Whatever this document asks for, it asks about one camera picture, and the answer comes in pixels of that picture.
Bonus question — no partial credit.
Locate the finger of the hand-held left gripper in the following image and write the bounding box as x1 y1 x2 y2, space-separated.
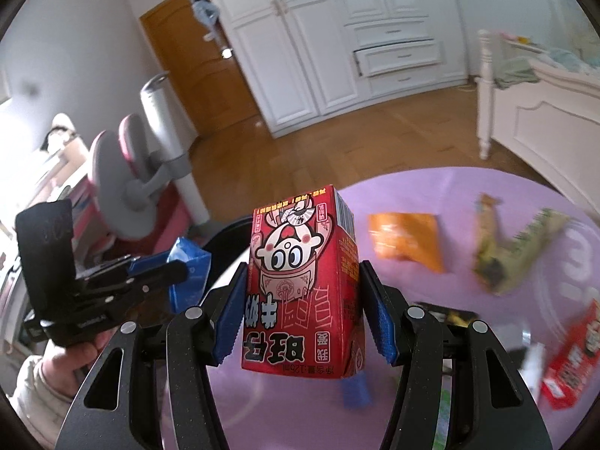
126 260 189 297
89 250 176 276

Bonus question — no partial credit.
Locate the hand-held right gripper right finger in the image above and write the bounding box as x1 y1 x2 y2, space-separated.
358 260 549 450

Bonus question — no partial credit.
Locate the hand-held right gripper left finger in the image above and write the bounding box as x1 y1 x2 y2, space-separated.
56 261 249 450

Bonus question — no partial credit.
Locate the blue white cartoon packet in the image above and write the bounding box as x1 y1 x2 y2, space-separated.
168 237 212 312

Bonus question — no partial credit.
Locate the black trash can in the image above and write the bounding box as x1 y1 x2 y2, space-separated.
199 214 256 305

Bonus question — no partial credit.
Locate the red cartoon milk carton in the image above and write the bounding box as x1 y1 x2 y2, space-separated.
240 185 367 378
539 302 600 408

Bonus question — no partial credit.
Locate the orange snack packet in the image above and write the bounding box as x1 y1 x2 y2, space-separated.
368 212 445 273

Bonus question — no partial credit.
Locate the person's left hand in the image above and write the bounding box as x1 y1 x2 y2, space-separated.
44 328 116 385

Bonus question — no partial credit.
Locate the grey pink study chair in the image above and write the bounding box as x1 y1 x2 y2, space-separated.
87 74 212 256

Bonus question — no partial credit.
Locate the yellow snack packet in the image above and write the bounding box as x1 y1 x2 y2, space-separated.
415 301 476 333

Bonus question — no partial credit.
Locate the yellow stick wrapper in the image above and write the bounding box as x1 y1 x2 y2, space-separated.
472 193 503 263

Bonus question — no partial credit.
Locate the beige green snack wrapper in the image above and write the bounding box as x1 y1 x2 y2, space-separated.
473 208 572 296

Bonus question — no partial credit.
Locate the wooden door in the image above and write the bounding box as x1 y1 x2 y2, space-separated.
139 0 261 139

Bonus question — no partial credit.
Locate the white wardrobe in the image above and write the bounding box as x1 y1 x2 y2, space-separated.
194 0 470 139

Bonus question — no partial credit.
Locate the blue plastic bag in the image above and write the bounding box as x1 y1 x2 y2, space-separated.
190 0 221 24

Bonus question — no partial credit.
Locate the cream carved bed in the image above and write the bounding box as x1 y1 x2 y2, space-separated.
475 29 600 226

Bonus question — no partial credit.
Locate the green cloth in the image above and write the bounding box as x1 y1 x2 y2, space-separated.
494 58 540 90

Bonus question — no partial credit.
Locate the white nightstand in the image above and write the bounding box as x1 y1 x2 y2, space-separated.
501 33 549 54

